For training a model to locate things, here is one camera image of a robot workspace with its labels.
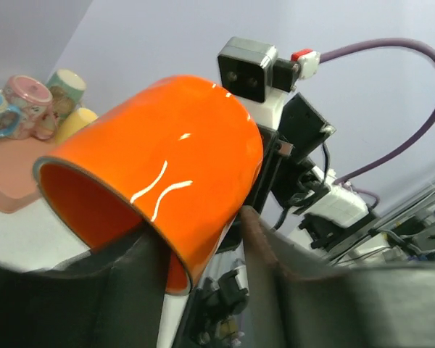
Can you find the yellow mug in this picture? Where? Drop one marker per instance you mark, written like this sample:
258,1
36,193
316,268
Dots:
74,122

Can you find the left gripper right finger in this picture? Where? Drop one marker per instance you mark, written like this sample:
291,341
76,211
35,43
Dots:
298,300

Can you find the pink plastic tray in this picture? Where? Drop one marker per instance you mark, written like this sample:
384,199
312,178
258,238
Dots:
18,188

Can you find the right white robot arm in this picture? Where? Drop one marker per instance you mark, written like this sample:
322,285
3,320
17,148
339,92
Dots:
341,219

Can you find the pink cartoon mug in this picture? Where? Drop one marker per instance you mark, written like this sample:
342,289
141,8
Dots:
34,100

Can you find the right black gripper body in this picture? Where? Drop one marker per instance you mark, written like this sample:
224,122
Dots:
287,171

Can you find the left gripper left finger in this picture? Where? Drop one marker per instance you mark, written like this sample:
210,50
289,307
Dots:
109,299

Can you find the orange mug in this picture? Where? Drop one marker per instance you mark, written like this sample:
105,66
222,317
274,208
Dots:
180,156

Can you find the cream green mug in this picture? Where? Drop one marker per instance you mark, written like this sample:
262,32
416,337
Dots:
67,89

